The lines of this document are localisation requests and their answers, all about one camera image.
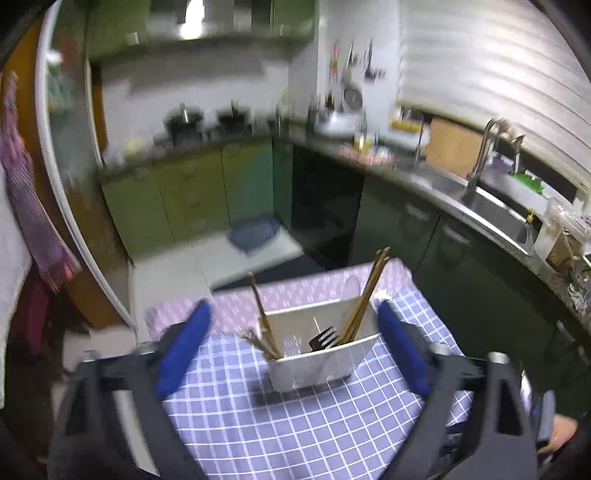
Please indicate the black fork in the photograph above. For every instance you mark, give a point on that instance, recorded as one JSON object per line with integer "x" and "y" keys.
{"x": 323, "y": 339}

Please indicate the person's right hand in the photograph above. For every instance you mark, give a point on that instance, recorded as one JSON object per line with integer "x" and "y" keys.
{"x": 563, "y": 434}

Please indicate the steel range hood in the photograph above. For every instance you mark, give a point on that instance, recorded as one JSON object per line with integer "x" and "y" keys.
{"x": 207, "y": 18}

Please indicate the black wok with lid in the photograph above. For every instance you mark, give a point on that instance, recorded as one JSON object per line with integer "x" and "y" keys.
{"x": 184, "y": 122}
{"x": 235, "y": 119}

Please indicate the chrome faucet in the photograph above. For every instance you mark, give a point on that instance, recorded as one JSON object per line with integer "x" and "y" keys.
{"x": 418, "y": 147}

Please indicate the dark green base cabinet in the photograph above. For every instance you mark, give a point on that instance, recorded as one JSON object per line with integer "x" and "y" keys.
{"x": 461, "y": 277}

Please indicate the blue floor mat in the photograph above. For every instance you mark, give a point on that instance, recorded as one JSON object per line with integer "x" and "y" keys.
{"x": 254, "y": 233}

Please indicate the white plastic utensil holder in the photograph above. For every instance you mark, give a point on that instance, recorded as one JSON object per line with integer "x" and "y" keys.
{"x": 314, "y": 369}

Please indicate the green tray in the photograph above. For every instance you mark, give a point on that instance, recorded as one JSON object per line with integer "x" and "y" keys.
{"x": 528, "y": 181}

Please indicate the purple container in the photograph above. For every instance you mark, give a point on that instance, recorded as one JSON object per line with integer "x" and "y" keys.
{"x": 501, "y": 164}

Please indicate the clear plastic bag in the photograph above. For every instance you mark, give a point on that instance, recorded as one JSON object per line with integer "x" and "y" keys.
{"x": 129, "y": 148}

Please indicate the light green base cabinet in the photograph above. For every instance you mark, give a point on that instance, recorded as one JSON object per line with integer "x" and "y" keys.
{"x": 194, "y": 194}

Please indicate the dark sauce bottle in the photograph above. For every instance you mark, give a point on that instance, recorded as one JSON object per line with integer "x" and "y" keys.
{"x": 329, "y": 105}

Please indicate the bunch of wooden chopsticks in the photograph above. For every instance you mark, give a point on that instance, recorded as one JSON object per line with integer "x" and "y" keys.
{"x": 364, "y": 295}

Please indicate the dark stone countertop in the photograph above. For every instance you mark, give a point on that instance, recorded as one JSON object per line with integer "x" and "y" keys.
{"x": 318, "y": 145}

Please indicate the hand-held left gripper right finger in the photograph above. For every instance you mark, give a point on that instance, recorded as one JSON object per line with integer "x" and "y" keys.
{"x": 406, "y": 350}

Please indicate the clear plastic spoon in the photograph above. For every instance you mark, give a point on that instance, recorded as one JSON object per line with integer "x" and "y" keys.
{"x": 352, "y": 287}

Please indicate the black hanging spatula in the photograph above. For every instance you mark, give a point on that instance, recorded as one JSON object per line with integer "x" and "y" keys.
{"x": 370, "y": 60}

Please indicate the hanging kitchen utensil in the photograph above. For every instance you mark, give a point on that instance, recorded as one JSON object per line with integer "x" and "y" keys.
{"x": 349, "y": 62}

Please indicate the wooden cutting board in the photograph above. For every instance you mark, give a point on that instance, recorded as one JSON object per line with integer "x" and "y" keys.
{"x": 452, "y": 147}

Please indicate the glass sliding door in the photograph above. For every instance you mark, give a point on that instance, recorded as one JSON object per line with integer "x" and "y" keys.
{"x": 69, "y": 115}

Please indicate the tall bronze faucet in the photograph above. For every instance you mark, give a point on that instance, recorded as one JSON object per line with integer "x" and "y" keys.
{"x": 482, "y": 157}

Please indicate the pink hanging utensil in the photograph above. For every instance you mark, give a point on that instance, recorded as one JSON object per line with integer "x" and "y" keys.
{"x": 334, "y": 60}

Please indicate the white window blind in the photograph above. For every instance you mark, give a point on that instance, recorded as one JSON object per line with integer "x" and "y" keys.
{"x": 485, "y": 60}

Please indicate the green wall cabinet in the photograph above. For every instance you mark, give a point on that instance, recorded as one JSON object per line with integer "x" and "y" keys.
{"x": 115, "y": 23}

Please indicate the gas stove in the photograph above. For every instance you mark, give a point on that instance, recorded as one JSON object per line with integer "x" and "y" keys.
{"x": 207, "y": 136}

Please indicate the yellow mug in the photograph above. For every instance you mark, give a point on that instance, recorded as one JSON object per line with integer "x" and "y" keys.
{"x": 362, "y": 142}

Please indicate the yellow sink tray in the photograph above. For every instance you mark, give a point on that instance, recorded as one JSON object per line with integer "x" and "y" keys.
{"x": 406, "y": 125}

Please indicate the blue checked tablecloth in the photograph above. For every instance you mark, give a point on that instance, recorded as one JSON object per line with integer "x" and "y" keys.
{"x": 277, "y": 438}

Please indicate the plastic bag of food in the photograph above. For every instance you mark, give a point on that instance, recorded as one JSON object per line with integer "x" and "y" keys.
{"x": 561, "y": 249}

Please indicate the pink cloth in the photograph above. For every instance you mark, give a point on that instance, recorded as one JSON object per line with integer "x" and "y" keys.
{"x": 364, "y": 154}

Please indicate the stainless steel sink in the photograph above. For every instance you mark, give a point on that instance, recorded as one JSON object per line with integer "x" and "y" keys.
{"x": 498, "y": 212}

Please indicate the purple checked apron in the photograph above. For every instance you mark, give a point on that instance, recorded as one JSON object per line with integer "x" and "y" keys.
{"x": 32, "y": 207}

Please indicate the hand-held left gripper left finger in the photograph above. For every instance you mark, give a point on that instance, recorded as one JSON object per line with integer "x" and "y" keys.
{"x": 184, "y": 346}

